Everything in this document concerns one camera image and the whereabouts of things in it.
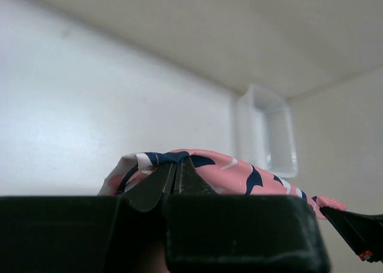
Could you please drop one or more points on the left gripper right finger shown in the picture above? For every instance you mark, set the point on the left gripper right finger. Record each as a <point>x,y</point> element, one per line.
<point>190,182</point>

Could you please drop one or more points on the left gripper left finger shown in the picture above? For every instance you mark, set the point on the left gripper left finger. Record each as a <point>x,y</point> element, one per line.
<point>147,194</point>

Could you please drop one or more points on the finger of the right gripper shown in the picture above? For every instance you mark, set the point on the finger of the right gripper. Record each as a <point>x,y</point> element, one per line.
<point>363,233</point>

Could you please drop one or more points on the pink shark print shorts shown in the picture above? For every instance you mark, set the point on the pink shark print shorts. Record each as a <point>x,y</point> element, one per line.
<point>225,174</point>

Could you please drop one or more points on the white plastic mesh basket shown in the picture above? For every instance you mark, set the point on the white plastic mesh basket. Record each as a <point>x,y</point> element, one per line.
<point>264,132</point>

